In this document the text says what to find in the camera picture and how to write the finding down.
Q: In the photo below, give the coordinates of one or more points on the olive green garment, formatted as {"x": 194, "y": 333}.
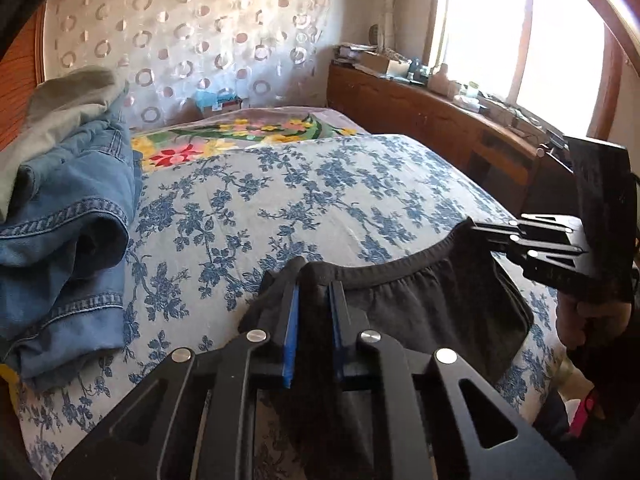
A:
{"x": 65, "y": 105}

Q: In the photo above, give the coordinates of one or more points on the blue box behind bed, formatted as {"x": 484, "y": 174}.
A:
{"x": 205, "y": 100}

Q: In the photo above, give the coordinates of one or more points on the pink object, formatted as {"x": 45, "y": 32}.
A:
{"x": 585, "y": 410}

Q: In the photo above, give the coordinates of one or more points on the small cardboard box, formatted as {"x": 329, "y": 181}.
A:
{"x": 229, "y": 105}

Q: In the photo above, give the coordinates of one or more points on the circle pattern curtain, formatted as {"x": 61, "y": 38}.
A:
{"x": 200, "y": 25}

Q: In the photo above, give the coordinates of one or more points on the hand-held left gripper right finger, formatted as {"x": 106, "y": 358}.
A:
{"x": 336, "y": 340}

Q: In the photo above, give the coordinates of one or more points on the brown wooden panel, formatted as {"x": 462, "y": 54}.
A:
{"x": 22, "y": 70}

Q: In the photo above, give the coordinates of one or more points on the bed with blue floral sheet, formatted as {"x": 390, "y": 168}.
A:
{"x": 300, "y": 200}

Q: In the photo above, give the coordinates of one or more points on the person's right hand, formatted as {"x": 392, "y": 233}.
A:
{"x": 600, "y": 317}

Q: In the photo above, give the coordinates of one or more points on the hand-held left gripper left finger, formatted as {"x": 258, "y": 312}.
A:
{"x": 290, "y": 350}

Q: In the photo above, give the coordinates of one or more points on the black pants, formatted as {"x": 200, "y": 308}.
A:
{"x": 425, "y": 305}

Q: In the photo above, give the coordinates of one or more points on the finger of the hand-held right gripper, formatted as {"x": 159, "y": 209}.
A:
{"x": 550, "y": 227}
{"x": 555, "y": 265}

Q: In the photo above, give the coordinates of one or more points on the wooden sideboard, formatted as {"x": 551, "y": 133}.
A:
{"x": 415, "y": 110}

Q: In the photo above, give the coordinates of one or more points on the blue denim jeans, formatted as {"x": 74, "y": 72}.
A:
{"x": 65, "y": 240}

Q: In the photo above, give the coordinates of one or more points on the colourful floral pillow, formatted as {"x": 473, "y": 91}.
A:
{"x": 225, "y": 135}

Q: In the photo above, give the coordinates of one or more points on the pile of assorted clutter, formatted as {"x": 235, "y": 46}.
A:
{"x": 450, "y": 85}

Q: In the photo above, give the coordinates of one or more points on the window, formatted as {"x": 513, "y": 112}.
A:
{"x": 480, "y": 20}

